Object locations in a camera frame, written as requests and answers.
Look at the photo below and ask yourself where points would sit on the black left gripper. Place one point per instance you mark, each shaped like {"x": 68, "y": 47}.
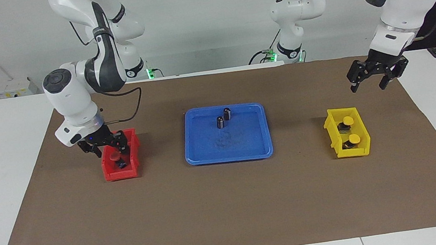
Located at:
{"x": 384, "y": 60}

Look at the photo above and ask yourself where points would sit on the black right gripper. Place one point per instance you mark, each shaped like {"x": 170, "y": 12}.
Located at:
{"x": 101, "y": 137}

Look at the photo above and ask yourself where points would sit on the red push button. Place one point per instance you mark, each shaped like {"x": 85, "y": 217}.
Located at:
{"x": 114, "y": 156}

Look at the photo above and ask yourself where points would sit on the yellow push button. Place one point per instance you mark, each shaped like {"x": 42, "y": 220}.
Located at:
{"x": 354, "y": 138}
{"x": 348, "y": 121}

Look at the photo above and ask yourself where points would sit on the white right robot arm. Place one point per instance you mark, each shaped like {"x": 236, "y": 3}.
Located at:
{"x": 70, "y": 103}

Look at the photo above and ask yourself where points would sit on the blue plastic tray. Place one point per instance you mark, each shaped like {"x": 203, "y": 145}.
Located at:
{"x": 204, "y": 149}

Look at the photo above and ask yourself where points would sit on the red plastic bin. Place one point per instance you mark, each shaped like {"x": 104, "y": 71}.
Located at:
{"x": 120, "y": 175}

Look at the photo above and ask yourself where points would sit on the green lit base connector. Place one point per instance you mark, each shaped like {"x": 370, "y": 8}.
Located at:
{"x": 271, "y": 54}
{"x": 149, "y": 73}

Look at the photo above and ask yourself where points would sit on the yellow plastic bin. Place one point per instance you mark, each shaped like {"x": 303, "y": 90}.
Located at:
{"x": 355, "y": 152}

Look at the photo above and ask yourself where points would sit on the black cylindrical capacitor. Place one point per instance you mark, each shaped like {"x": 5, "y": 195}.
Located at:
{"x": 227, "y": 114}
{"x": 220, "y": 123}

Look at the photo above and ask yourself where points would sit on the brown paper mat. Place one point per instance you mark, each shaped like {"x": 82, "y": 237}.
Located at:
{"x": 228, "y": 204}

